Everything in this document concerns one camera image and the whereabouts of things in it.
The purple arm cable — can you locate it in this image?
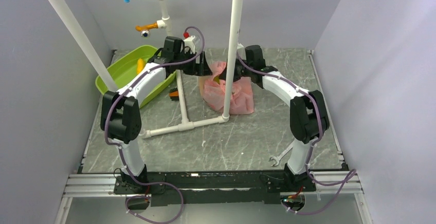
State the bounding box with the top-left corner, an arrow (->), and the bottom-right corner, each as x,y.
103,26 -> 206,224
235,31 -> 357,216

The orange plastic faucet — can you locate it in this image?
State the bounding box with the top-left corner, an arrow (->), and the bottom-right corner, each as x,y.
135,22 -> 159,38

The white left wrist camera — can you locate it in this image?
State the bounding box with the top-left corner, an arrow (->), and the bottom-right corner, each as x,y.
183,32 -> 201,54

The green plastic basin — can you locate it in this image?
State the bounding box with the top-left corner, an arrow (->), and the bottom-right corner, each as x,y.
107,45 -> 176,108

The orange black brush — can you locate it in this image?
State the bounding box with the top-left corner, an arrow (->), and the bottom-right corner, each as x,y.
169,87 -> 179,101

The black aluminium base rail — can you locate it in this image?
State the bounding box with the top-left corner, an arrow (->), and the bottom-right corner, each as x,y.
64,169 -> 363,210

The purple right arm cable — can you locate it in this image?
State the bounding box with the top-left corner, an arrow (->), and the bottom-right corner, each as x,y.
235,31 -> 357,216

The yellow fake corn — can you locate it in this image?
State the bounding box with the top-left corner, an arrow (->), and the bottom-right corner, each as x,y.
136,58 -> 146,75

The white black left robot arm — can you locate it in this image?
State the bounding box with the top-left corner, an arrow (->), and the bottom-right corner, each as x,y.
100,36 -> 205,193

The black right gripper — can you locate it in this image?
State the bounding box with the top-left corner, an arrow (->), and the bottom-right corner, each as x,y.
219,56 -> 253,83

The silver wrench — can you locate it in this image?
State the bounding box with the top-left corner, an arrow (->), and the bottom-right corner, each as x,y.
269,143 -> 294,167

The yellow fake fruit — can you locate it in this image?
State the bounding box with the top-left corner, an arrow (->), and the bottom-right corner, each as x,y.
213,76 -> 221,84

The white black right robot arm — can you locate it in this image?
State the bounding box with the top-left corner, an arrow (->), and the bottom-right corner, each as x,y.
233,44 -> 330,191

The white PVC pipe frame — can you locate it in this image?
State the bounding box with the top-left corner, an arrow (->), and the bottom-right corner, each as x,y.
48,0 -> 243,138

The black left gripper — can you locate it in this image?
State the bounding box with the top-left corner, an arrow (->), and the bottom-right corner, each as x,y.
175,50 -> 213,77

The pink plastic bag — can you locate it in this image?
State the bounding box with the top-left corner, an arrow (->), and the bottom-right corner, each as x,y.
198,61 -> 255,115

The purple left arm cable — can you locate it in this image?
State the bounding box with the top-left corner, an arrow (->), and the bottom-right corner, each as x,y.
103,26 -> 206,224

